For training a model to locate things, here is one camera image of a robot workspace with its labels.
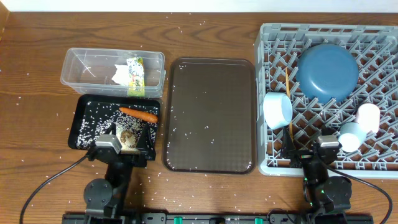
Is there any wooden chopstick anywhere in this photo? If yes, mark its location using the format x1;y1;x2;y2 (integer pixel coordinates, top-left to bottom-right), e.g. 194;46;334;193
285;67;294;140

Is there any orange carrot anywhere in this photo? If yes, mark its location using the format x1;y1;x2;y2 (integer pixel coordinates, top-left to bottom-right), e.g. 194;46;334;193
119;108;158;124

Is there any light blue rice bowl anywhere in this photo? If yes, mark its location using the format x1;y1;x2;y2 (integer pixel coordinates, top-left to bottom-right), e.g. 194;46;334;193
263;92;293;129

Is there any foil and paper wrapper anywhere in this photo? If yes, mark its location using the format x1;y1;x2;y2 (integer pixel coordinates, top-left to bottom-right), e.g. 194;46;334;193
112;57;146;96

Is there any blue plate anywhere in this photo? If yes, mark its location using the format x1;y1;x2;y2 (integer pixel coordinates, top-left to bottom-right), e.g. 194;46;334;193
295;44;359;104

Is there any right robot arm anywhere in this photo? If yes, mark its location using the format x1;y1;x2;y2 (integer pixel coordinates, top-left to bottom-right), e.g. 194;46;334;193
280;126;352;223

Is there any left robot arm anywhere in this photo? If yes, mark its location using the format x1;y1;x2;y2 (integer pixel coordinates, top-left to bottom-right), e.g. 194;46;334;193
81;124;156;223

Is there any black waste tray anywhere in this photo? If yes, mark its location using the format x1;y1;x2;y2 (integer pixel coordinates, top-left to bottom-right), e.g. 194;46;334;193
68;94;160;155

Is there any grey dishwasher rack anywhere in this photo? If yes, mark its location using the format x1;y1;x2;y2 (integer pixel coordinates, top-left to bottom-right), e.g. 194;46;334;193
254;23;397;179

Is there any spilled rice pile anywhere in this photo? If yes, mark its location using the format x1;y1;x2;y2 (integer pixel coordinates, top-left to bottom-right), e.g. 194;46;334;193
75;101;159;154

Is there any cooked mushroom scrap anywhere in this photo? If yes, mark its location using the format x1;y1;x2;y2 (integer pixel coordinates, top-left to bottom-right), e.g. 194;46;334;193
119;130;137;150

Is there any pale blue cup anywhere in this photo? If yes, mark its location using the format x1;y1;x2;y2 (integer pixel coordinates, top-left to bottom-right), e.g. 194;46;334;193
338;122;367;152

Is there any clear plastic bin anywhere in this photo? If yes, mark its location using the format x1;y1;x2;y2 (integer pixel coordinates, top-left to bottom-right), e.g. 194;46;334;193
60;48;166;98

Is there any brown serving tray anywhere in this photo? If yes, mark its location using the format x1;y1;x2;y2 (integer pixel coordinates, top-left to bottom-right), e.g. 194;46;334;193
162;58;257;175

